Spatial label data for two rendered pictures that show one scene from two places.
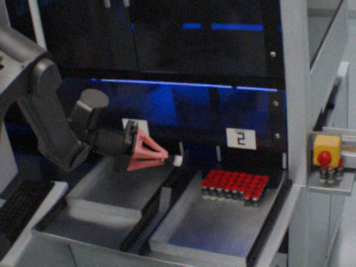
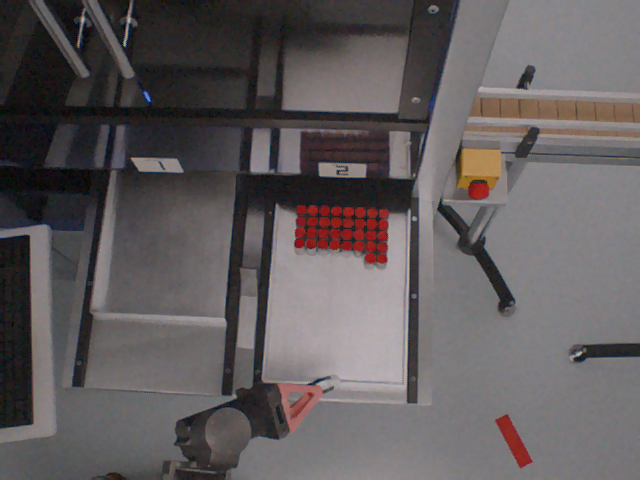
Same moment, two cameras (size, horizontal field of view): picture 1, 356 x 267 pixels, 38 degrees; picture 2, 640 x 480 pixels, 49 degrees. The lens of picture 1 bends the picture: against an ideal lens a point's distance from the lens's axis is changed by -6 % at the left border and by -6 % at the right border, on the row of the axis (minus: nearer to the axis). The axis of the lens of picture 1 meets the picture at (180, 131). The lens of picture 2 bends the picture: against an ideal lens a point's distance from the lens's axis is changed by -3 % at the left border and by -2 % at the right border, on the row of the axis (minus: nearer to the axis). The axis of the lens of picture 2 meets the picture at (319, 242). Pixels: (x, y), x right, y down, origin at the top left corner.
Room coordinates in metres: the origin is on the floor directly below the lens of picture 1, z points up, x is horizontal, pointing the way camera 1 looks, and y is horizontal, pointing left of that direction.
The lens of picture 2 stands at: (0.87, 0.05, 2.22)
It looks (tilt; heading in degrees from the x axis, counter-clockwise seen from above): 72 degrees down; 341
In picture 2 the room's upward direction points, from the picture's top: 6 degrees counter-clockwise
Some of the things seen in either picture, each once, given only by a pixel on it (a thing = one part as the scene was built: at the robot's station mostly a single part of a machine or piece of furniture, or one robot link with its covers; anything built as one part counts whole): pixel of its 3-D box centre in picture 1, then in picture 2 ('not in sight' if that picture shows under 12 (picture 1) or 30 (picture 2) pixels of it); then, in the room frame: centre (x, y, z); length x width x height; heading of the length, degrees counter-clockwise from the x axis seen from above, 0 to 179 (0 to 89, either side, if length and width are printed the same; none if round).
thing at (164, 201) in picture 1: (157, 210); (246, 308); (1.21, 0.09, 0.91); 0.14 x 0.03 x 0.06; 152
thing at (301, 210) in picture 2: (239, 180); (342, 215); (1.30, -0.15, 0.90); 0.18 x 0.02 x 0.05; 62
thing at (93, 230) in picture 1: (170, 205); (252, 273); (1.27, 0.06, 0.87); 0.70 x 0.48 x 0.02; 63
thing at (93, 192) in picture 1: (129, 177); (167, 232); (1.41, 0.17, 0.90); 0.34 x 0.26 x 0.04; 153
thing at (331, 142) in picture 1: (327, 149); (478, 165); (1.25, -0.40, 0.99); 0.08 x 0.07 x 0.07; 153
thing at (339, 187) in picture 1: (333, 178); (474, 172); (1.28, -0.44, 0.87); 0.14 x 0.13 x 0.02; 153
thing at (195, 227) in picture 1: (220, 214); (338, 294); (1.16, -0.08, 0.90); 0.34 x 0.26 x 0.04; 152
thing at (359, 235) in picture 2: (234, 189); (341, 237); (1.26, -0.13, 0.90); 0.18 x 0.02 x 0.05; 62
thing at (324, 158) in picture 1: (324, 157); (478, 188); (1.21, -0.38, 0.99); 0.04 x 0.04 x 0.04; 63
